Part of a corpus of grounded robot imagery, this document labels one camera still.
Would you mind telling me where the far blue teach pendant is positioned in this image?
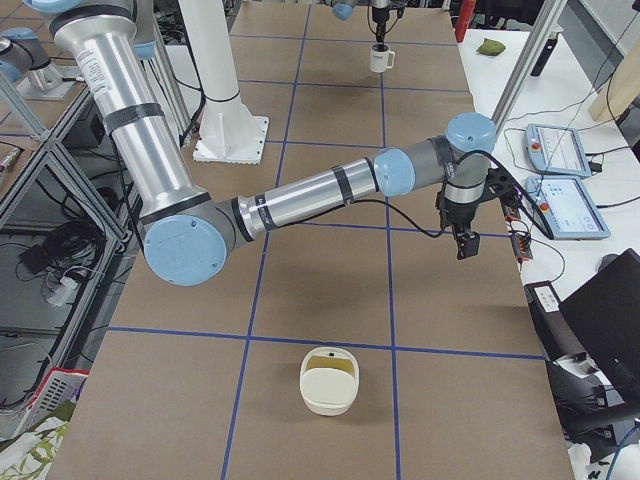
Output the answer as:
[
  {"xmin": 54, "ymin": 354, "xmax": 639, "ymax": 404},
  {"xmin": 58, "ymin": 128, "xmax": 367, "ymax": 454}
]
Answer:
[{"xmin": 524, "ymin": 124, "xmax": 591, "ymax": 178}]

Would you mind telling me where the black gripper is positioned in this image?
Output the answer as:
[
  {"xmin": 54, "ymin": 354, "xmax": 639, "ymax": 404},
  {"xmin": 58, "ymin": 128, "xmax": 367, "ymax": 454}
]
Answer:
[
  {"xmin": 369, "ymin": 0, "xmax": 391, "ymax": 51},
  {"xmin": 437, "ymin": 192, "xmax": 480, "ymax": 260}
]

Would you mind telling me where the red cylinder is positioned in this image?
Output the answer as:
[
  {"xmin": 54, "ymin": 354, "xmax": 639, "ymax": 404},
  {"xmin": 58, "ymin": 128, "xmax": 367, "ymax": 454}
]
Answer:
[{"xmin": 454, "ymin": 0, "xmax": 476, "ymax": 43}]

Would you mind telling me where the white pedestal column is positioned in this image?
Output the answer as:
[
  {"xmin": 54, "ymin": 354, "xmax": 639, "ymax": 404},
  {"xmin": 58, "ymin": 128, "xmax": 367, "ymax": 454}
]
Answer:
[{"xmin": 179, "ymin": 0, "xmax": 269, "ymax": 165}]

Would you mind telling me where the white cup with handle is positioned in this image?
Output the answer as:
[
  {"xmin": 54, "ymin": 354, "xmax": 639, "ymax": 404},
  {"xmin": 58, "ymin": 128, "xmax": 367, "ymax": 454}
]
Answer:
[{"xmin": 369, "ymin": 43, "xmax": 396, "ymax": 74}]

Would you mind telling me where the black monitor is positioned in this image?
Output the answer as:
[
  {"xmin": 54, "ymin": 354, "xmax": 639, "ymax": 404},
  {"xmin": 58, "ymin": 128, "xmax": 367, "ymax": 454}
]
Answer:
[{"xmin": 559, "ymin": 248, "xmax": 639, "ymax": 401}]

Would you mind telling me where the aluminium frame post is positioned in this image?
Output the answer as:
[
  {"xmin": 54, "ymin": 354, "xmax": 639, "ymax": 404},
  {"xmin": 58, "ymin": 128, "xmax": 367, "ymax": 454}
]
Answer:
[{"xmin": 491, "ymin": 0, "xmax": 567, "ymax": 137}]

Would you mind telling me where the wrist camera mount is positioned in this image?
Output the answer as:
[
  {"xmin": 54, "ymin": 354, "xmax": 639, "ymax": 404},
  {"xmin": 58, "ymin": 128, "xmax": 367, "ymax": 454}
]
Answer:
[{"xmin": 479, "ymin": 167, "xmax": 521, "ymax": 209}]

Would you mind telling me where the white plastic basket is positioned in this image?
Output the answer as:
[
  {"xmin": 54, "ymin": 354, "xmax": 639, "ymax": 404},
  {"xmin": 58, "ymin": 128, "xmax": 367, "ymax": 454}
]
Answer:
[{"xmin": 21, "ymin": 367, "xmax": 89, "ymax": 429}]

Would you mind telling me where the green cloth pouch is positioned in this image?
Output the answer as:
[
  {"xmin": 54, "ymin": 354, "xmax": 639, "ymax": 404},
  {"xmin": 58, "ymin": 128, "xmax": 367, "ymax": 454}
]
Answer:
[{"xmin": 476, "ymin": 38, "xmax": 506, "ymax": 57}]

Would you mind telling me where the wooden board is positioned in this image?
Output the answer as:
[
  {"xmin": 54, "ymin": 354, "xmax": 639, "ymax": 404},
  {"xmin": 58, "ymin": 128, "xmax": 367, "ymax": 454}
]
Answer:
[{"xmin": 589, "ymin": 41, "xmax": 639, "ymax": 122}]

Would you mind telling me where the near blue teach pendant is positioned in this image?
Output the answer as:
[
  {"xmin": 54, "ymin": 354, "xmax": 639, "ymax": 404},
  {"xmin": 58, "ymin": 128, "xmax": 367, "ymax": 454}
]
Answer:
[{"xmin": 525, "ymin": 175, "xmax": 611, "ymax": 240}]

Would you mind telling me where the blue teach pendant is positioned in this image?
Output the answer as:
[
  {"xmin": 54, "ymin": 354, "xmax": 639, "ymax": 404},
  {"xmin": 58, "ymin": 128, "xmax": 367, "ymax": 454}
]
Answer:
[
  {"xmin": 524, "ymin": 124, "xmax": 591, "ymax": 178},
  {"xmin": 525, "ymin": 175, "xmax": 611, "ymax": 240}
]

